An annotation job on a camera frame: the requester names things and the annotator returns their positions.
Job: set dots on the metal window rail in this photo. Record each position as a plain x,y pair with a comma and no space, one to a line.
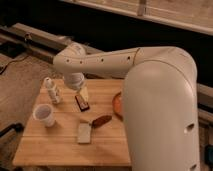
38,37

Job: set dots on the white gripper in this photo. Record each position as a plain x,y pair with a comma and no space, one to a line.
75,81

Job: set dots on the blue object right edge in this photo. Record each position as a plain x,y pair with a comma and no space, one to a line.
209,155

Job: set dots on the black object floor left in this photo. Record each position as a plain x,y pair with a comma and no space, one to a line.
17,127

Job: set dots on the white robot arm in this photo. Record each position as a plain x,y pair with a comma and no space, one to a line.
159,101

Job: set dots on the white plastic bottle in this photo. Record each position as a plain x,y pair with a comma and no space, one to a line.
52,90

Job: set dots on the white sponge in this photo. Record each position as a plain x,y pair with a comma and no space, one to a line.
84,133

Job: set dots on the wooden board table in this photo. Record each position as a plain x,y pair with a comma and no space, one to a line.
58,146

